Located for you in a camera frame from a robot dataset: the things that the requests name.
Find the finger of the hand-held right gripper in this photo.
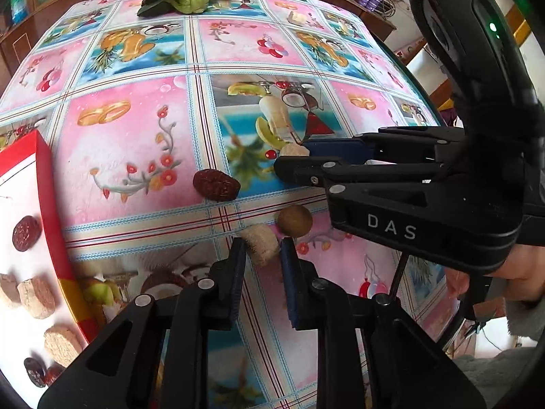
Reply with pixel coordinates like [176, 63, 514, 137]
[303, 125, 468, 165]
[274, 155, 453, 189]

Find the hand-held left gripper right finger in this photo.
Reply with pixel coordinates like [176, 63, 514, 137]
[279, 238, 486, 409]

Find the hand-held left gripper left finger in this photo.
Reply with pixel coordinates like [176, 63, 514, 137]
[37, 236, 248, 409]

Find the red shallow cardboard box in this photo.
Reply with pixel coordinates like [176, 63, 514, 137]
[0, 130, 100, 393]

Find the person's right hand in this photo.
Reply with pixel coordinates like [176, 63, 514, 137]
[445, 242, 545, 307]

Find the brown longan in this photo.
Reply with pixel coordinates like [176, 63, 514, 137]
[277, 205, 313, 237]

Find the fruit print tablecloth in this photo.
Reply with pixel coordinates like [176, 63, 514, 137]
[0, 0, 463, 409]

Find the grey fleece cloth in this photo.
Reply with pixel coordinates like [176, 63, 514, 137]
[451, 345, 545, 409]

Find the brown wooden sideboard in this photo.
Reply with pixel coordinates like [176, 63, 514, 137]
[0, 9, 47, 79]

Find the green and white bottle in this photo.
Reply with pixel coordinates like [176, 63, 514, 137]
[11, 0, 29, 25]

